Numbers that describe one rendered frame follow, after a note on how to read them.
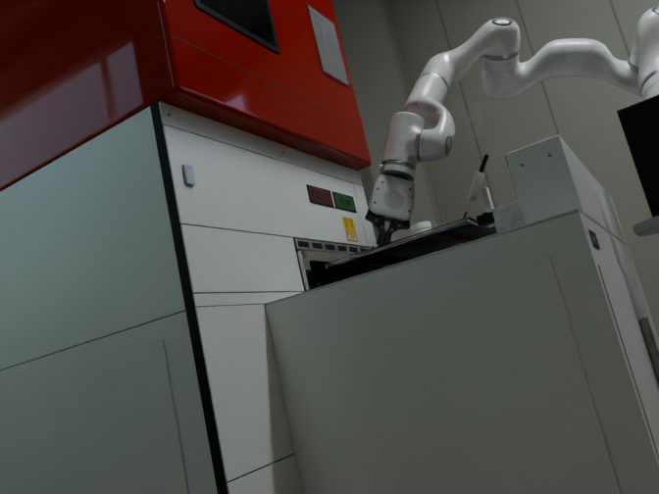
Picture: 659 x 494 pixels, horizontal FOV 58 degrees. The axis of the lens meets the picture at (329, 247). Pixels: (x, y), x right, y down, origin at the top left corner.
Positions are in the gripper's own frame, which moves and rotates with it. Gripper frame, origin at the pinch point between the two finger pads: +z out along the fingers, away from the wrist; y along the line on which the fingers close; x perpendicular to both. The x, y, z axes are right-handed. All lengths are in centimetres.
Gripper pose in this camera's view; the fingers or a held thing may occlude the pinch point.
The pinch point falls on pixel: (383, 240)
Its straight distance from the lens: 139.3
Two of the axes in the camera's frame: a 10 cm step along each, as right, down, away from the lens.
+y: 9.7, 2.3, 0.6
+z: -2.1, 9.5, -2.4
